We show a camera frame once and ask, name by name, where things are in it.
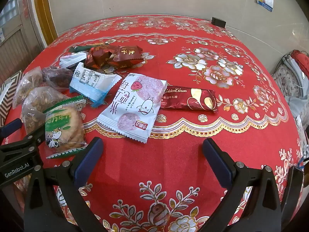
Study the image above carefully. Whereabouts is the metal door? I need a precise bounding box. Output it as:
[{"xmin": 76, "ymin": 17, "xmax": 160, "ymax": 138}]
[{"xmin": 0, "ymin": 0, "xmax": 47, "ymax": 84}]

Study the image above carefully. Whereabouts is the red packet with gold print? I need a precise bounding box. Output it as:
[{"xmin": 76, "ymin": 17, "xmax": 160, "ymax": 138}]
[{"xmin": 106, "ymin": 45, "xmax": 146, "ymax": 68}]

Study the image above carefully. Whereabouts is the small black box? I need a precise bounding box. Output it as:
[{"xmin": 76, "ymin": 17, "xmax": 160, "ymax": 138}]
[{"xmin": 211, "ymin": 17, "xmax": 227, "ymax": 28}]

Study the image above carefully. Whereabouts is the large white pink cracker packet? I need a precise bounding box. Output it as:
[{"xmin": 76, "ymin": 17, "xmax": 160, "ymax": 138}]
[{"xmin": 97, "ymin": 73, "xmax": 167, "ymax": 143}]

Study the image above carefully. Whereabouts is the red floral tablecloth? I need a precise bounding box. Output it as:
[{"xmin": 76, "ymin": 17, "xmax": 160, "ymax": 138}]
[{"xmin": 5, "ymin": 14, "xmax": 309, "ymax": 232}]

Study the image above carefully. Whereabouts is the dark green snack packet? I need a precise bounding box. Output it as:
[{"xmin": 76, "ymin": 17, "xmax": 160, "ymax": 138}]
[{"xmin": 68, "ymin": 44, "xmax": 97, "ymax": 54}]

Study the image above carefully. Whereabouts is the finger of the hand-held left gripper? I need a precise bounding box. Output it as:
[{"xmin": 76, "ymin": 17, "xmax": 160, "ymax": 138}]
[
  {"xmin": 0, "ymin": 123, "xmax": 47, "ymax": 153},
  {"xmin": 0, "ymin": 118, "xmax": 23, "ymax": 144}
]

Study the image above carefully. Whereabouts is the green cookie packet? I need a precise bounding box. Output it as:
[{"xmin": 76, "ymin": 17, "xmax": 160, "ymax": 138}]
[{"xmin": 45, "ymin": 96, "xmax": 88, "ymax": 159}]

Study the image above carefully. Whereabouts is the small white pink packet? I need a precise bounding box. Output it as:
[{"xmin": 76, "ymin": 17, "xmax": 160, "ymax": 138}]
[{"xmin": 59, "ymin": 51, "xmax": 87, "ymax": 68}]

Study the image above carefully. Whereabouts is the grey clothes pile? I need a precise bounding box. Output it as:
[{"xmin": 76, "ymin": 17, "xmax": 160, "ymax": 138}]
[{"xmin": 281, "ymin": 54, "xmax": 309, "ymax": 131}]

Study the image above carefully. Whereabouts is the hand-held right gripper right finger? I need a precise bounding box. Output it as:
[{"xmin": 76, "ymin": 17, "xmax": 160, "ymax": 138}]
[{"xmin": 201, "ymin": 138, "xmax": 282, "ymax": 232}]

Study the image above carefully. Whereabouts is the clear bag of dark dates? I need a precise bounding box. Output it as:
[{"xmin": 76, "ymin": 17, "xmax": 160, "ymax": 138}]
[{"xmin": 42, "ymin": 66, "xmax": 74, "ymax": 93}]

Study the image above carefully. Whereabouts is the dark red nougat bar packet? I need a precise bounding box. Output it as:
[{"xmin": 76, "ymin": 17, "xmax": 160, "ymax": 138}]
[{"xmin": 160, "ymin": 85, "xmax": 218, "ymax": 114}]

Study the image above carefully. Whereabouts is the red cloth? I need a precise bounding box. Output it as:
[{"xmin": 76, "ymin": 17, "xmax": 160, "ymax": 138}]
[{"xmin": 290, "ymin": 49, "xmax": 309, "ymax": 76}]

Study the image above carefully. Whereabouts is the dark red gold candy packet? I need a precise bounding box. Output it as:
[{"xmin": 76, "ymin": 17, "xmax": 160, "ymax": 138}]
[{"xmin": 85, "ymin": 46, "xmax": 117, "ymax": 70}]

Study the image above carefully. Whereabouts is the striped cardboard box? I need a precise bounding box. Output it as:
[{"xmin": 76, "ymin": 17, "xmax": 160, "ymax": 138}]
[{"xmin": 0, "ymin": 71, "xmax": 24, "ymax": 127}]

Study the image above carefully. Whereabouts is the white blue snack packet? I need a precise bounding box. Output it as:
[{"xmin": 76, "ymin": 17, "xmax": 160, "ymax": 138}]
[{"xmin": 70, "ymin": 62, "xmax": 122, "ymax": 107}]

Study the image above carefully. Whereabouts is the golden door frame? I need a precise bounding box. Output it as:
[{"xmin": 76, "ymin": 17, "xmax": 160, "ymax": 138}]
[{"xmin": 33, "ymin": 0, "xmax": 59, "ymax": 49}]

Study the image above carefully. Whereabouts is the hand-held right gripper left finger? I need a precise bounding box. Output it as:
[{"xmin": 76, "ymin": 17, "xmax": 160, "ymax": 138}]
[{"xmin": 23, "ymin": 136, "xmax": 107, "ymax": 232}]

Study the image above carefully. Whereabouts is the floral cushioned chair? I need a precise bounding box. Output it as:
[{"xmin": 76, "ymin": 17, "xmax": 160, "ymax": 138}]
[{"xmin": 272, "ymin": 64, "xmax": 303, "ymax": 98}]

